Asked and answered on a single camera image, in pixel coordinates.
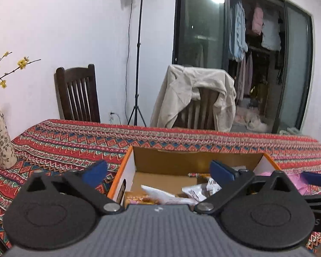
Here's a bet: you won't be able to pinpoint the beige jacket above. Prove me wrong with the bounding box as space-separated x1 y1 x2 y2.
149 65 237 133

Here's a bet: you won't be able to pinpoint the light blue hanging shirt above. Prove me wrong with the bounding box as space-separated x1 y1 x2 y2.
228 1 249 62

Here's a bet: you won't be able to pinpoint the dark wooden chair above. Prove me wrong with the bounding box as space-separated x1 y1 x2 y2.
55 64 101 124

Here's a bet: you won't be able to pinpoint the mauve hanging garment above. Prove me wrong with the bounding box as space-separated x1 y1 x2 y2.
243 55 254 95

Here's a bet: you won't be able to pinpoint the white hanging blouse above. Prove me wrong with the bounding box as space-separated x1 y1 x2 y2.
261 16 282 51

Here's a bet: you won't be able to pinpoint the black light cable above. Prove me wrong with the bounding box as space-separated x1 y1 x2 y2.
124 0 133 124

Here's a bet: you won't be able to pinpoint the orange-edged cardboard box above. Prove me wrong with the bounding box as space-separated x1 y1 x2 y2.
107 146 282 210

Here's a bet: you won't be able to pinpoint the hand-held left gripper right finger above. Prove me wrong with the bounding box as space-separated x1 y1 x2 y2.
194 160 297 216

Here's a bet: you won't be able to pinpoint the pink floor cloth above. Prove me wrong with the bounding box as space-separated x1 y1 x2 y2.
235 107 250 125

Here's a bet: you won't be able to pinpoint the lilac plastic packet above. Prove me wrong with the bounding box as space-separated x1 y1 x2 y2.
259 171 312 196

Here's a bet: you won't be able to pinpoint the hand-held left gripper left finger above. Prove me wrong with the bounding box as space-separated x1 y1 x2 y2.
26 160 124 216

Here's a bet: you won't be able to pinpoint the white fluffy floor pile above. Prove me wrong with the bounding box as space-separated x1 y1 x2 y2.
243 112 268 132

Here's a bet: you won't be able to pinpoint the beige hanging garment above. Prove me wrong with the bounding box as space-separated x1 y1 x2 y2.
236 56 247 102

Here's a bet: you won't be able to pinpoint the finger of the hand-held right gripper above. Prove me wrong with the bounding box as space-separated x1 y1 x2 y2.
301 172 321 187

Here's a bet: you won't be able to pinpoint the pink hanging garment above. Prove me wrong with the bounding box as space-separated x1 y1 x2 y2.
251 7 265 36

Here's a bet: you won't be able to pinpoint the white brown printed packet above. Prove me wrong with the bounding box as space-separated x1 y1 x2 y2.
182 178 222 202

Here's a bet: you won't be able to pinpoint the floral ceramic vase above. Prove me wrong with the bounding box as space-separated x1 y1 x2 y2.
0 96 18 170

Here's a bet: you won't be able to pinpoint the black-framed sliding glass door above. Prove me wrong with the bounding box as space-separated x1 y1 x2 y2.
172 0 315 134

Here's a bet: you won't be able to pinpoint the yellow flower branches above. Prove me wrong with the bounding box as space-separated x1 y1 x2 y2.
0 19 41 99

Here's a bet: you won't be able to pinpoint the golden snack packet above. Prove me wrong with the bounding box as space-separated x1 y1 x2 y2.
124 191 154 210

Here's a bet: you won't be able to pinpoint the red patterned tablecloth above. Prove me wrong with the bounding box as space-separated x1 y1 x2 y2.
0 119 321 257

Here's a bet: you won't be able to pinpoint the jacket-draped wooden chair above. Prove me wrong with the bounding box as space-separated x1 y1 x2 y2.
175 87 217 130

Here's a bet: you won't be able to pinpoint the white green-striped snack packet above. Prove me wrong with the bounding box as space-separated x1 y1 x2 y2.
140 184 200 206

